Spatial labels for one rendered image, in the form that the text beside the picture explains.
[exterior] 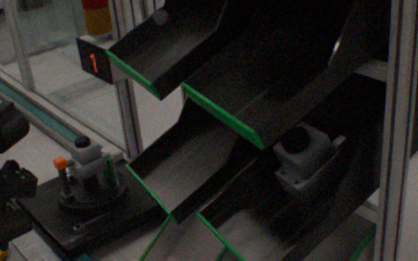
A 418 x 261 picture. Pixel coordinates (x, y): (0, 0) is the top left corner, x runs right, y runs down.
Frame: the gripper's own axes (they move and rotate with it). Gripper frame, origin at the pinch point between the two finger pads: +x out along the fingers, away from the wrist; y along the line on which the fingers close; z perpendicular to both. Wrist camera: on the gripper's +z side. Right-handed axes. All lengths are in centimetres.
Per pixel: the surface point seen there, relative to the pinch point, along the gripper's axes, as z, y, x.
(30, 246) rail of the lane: 5.7, 6.1, 9.7
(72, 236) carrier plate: 11.9, 0.7, 7.9
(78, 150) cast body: 19.7, 8.2, -3.6
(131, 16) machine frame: 75, 76, -3
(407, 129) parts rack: 25, -55, -29
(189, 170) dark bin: 18.2, -29.5, -16.4
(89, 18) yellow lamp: 30.8, 16.5, -24.4
